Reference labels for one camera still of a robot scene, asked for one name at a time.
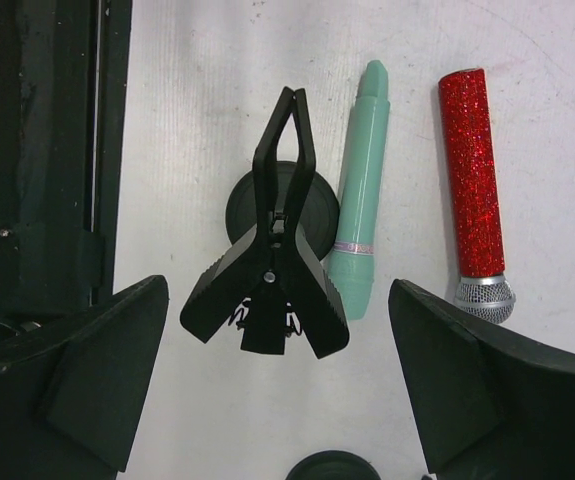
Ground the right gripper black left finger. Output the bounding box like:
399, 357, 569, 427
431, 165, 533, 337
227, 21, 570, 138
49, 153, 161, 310
0, 275, 169, 479

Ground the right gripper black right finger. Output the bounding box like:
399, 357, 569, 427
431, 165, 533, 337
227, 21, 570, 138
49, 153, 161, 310
388, 279, 575, 479

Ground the black clip mic stand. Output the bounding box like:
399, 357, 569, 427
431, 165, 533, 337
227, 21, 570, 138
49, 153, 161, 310
286, 450, 381, 480
180, 87, 350, 359

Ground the mint green microphone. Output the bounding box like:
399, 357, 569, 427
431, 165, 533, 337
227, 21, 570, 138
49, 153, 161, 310
327, 60, 390, 321

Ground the red glitter microphone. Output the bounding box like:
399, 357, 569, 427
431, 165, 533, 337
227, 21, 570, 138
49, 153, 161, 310
438, 68, 516, 324

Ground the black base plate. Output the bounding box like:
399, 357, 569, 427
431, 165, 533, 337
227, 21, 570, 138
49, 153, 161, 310
0, 0, 133, 319

